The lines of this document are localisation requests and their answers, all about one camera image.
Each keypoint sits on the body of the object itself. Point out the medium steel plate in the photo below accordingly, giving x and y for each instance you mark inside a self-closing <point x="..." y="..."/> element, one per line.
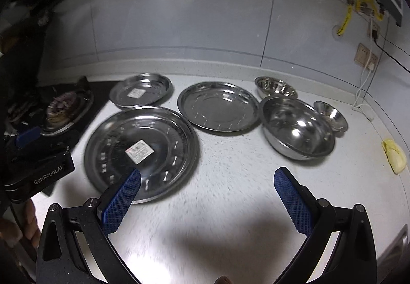
<point x="219" y="107"/>

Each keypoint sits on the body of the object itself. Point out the small steel bowl back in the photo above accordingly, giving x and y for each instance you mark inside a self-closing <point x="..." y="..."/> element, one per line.
<point x="269" y="86"/>

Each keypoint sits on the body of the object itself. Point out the small steel plate with label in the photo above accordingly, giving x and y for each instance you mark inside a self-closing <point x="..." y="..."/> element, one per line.
<point x="140" y="90"/>

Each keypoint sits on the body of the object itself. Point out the large steel bowl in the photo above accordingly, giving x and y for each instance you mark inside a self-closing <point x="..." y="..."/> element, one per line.
<point x="295" y="129"/>

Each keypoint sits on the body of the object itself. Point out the black gas stove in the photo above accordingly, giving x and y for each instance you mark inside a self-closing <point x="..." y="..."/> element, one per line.
<point x="61" y="112"/>

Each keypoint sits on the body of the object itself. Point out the small steel bowl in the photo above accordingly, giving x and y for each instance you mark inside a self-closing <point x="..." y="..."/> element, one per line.
<point x="269" y="86"/>
<point x="332" y="115"/>

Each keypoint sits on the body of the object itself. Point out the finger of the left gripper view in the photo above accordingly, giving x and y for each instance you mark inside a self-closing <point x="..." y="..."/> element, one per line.
<point x="28" y="136"/>

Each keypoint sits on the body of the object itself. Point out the person's left hand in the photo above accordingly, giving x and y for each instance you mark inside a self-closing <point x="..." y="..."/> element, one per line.
<point x="12" y="233"/>

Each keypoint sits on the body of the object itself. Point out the beige wall socket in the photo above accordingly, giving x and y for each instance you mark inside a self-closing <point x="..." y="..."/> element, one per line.
<point x="364" y="58"/>

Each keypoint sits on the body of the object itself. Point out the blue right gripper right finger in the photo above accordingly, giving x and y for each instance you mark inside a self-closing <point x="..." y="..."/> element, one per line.
<point x="300" y="204"/>

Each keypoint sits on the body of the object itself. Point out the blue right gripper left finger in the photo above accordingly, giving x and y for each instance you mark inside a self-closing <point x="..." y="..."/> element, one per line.
<point x="116" y="200"/>

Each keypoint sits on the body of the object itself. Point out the large steel plate with label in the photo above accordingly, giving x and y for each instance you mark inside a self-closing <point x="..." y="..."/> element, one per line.
<point x="158" y="142"/>

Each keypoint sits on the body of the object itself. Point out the yellow cabbage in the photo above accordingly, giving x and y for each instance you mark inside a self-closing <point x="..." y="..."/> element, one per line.
<point x="395" y="155"/>

